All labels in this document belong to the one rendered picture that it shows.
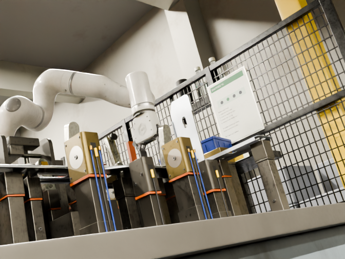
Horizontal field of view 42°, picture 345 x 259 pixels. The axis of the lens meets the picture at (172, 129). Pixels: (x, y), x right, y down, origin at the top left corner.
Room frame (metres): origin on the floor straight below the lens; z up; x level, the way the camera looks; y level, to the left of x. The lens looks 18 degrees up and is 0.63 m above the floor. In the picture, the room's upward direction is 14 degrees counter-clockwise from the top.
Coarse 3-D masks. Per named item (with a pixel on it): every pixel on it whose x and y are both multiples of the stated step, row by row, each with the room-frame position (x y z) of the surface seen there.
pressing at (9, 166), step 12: (0, 168) 1.07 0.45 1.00; (12, 168) 1.09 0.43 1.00; (24, 168) 1.12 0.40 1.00; (36, 168) 1.14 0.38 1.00; (48, 168) 1.17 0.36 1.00; (60, 168) 1.16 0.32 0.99; (108, 168) 1.29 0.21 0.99; (120, 168) 1.35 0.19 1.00; (156, 168) 1.46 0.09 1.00; (48, 180) 1.28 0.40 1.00; (60, 180) 1.32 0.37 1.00; (108, 180) 1.47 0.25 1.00; (168, 180) 1.70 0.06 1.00
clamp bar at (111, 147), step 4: (112, 136) 1.62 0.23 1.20; (116, 136) 1.63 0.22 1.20; (104, 140) 1.64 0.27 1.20; (108, 140) 1.63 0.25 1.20; (112, 140) 1.64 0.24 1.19; (108, 144) 1.63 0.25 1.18; (112, 144) 1.66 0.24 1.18; (108, 148) 1.63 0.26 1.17; (112, 148) 1.65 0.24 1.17; (116, 148) 1.65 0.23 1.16; (108, 152) 1.64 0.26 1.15; (112, 152) 1.63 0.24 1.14; (116, 152) 1.65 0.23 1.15; (112, 156) 1.63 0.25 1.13; (116, 156) 1.65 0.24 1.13; (112, 160) 1.63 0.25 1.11; (116, 160) 1.64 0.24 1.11; (120, 160) 1.65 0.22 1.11; (112, 164) 1.63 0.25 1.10
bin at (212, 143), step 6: (210, 138) 1.81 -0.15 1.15; (216, 138) 1.81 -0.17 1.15; (222, 138) 1.86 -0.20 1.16; (204, 144) 1.83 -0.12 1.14; (210, 144) 1.81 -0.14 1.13; (216, 144) 1.81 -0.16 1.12; (222, 144) 1.85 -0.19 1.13; (228, 144) 1.91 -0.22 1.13; (204, 150) 1.83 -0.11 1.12; (210, 150) 1.82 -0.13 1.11
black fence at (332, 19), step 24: (288, 24) 1.69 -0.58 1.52; (336, 24) 1.57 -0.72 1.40; (240, 48) 1.84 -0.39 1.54; (264, 48) 1.78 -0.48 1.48; (288, 48) 1.72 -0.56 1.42; (264, 72) 1.80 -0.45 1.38; (288, 72) 1.74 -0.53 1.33; (168, 96) 2.14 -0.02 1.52; (312, 96) 1.70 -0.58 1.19; (336, 96) 1.63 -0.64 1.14; (288, 120) 1.77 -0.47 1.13; (120, 144) 2.42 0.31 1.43; (336, 144) 1.69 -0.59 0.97; (312, 168) 1.77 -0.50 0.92; (336, 192) 1.72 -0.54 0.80
